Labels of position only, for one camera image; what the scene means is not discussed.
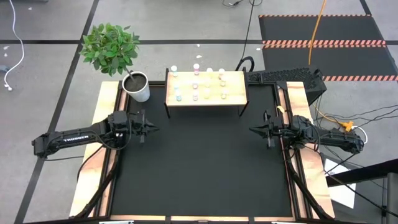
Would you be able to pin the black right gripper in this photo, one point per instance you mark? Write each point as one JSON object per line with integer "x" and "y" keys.
{"x": 280, "y": 129}

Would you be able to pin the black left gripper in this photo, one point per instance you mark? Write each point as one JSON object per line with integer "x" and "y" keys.
{"x": 136, "y": 126}

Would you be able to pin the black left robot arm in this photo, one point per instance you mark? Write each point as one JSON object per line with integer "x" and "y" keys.
{"x": 74, "y": 139}

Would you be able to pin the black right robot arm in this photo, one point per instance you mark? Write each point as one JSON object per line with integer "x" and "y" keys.
{"x": 339, "y": 140}

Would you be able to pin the white round plant pot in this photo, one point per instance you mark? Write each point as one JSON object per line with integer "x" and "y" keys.
{"x": 142, "y": 95}

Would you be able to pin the wooden table side board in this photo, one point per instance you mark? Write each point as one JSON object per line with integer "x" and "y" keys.
{"x": 295, "y": 99}
{"x": 104, "y": 96}

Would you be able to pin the black perforated computer case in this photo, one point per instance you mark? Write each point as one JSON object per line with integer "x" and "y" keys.
{"x": 286, "y": 76}

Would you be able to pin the orange power plug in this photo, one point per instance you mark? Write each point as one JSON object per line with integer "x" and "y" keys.
{"x": 349, "y": 126}

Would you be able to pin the green leafy potted tree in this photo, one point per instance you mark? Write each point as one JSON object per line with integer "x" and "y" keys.
{"x": 109, "y": 49}

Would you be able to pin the white paper sheet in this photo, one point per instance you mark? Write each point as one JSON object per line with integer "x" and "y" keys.
{"x": 342, "y": 194}

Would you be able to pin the black mat orange hazard stripes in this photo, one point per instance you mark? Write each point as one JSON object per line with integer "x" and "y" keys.
{"x": 342, "y": 29}

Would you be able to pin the grey floor box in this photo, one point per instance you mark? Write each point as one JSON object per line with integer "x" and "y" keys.
{"x": 2, "y": 68}

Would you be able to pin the wooden shelf with black frame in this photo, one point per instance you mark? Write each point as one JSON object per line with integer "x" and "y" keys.
{"x": 236, "y": 93}

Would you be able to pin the grey metal post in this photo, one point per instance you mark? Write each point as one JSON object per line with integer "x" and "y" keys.
{"x": 392, "y": 202}

